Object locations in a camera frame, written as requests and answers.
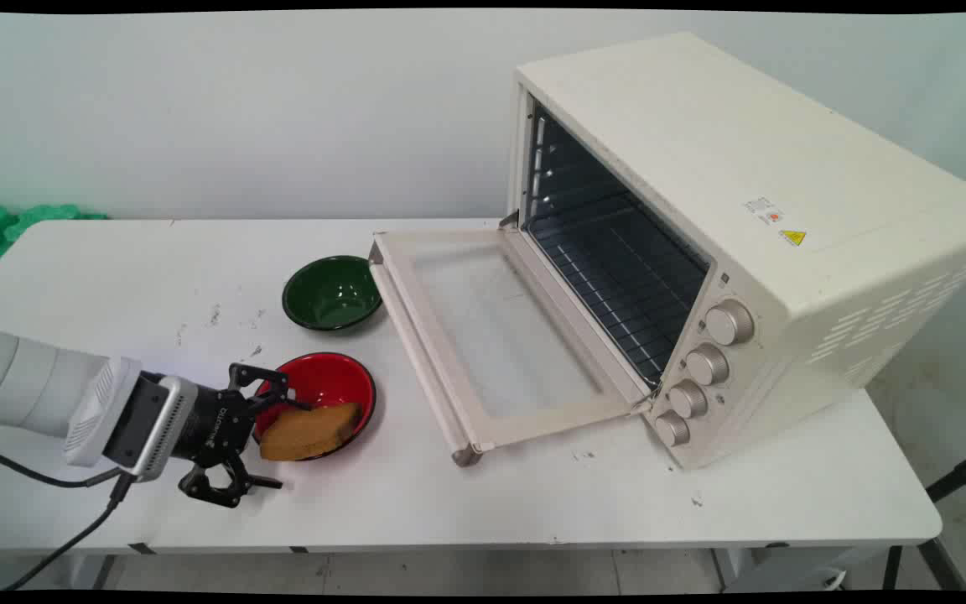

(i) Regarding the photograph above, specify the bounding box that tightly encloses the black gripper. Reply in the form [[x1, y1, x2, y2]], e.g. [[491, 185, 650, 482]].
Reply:
[[169, 362, 313, 510]]

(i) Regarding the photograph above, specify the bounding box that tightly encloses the brown bread slice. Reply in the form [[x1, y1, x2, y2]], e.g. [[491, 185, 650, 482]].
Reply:
[[259, 402, 364, 462]]

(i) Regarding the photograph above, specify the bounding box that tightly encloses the red bowl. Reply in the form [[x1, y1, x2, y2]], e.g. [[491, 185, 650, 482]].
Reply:
[[252, 352, 378, 461]]

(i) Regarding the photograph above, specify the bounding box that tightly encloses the green bowl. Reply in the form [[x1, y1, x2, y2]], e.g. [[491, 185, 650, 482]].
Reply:
[[282, 255, 384, 332]]

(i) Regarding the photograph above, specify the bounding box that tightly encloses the cream glass oven door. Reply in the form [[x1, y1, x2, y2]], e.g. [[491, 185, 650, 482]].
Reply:
[[367, 227, 657, 468]]

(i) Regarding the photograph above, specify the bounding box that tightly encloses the green foam mat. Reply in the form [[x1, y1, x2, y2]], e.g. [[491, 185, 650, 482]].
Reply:
[[0, 204, 109, 262]]

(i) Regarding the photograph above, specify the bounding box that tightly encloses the large silver oven knob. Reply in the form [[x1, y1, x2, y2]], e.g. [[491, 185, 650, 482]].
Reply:
[[704, 299, 756, 347]]

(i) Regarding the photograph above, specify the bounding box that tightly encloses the white label sticker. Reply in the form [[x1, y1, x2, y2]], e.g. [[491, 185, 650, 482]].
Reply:
[[742, 195, 785, 227]]

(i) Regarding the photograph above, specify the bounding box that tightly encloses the cream toaster oven body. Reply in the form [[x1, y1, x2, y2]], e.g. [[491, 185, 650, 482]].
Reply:
[[506, 32, 966, 471]]

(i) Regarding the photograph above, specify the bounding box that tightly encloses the black tripod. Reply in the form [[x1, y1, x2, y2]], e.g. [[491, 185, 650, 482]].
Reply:
[[880, 445, 966, 592]]

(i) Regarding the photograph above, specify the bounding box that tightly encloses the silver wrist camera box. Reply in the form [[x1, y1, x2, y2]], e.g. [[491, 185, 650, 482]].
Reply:
[[104, 374, 200, 483]]

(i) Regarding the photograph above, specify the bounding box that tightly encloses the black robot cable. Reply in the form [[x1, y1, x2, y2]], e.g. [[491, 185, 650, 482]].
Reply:
[[0, 440, 136, 591]]

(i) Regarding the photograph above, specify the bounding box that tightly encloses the metal wire oven rack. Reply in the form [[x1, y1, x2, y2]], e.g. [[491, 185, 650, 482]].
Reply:
[[526, 195, 711, 388]]

